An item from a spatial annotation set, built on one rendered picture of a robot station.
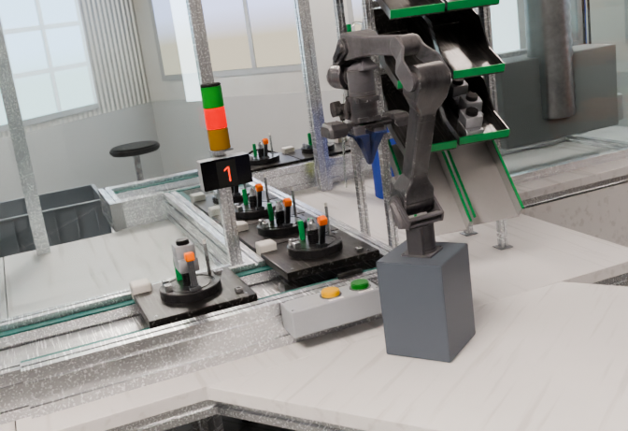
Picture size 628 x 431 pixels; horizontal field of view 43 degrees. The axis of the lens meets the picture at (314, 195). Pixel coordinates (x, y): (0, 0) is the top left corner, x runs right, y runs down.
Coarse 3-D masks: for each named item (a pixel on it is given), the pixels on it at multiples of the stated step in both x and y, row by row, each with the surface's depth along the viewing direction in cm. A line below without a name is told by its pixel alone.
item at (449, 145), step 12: (384, 84) 208; (384, 96) 197; (396, 96) 210; (384, 108) 198; (396, 108) 205; (408, 108) 205; (396, 132) 197; (444, 132) 196; (432, 144) 189; (444, 144) 189; (456, 144) 190
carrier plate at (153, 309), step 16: (224, 272) 192; (224, 288) 181; (144, 304) 178; (160, 304) 176; (176, 304) 175; (192, 304) 174; (208, 304) 172; (224, 304) 172; (240, 304) 174; (160, 320) 168; (176, 320) 169
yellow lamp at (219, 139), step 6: (210, 132) 188; (216, 132) 187; (222, 132) 188; (228, 132) 190; (210, 138) 188; (216, 138) 188; (222, 138) 188; (228, 138) 189; (210, 144) 189; (216, 144) 188; (222, 144) 188; (228, 144) 189; (210, 150) 190; (216, 150) 188
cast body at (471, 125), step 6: (468, 108) 193; (474, 108) 193; (462, 114) 194; (468, 114) 192; (474, 114) 192; (480, 114) 193; (462, 120) 194; (468, 120) 192; (474, 120) 192; (480, 120) 193; (462, 126) 195; (468, 126) 193; (474, 126) 193; (480, 126) 194; (462, 132) 196; (468, 132) 193; (474, 132) 193; (480, 132) 193
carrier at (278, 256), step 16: (272, 240) 206; (304, 240) 202; (336, 240) 198; (352, 240) 203; (272, 256) 199; (288, 256) 198; (304, 256) 194; (320, 256) 194; (336, 256) 193; (352, 256) 191; (368, 256) 193; (288, 272) 186; (304, 272) 187; (320, 272) 189
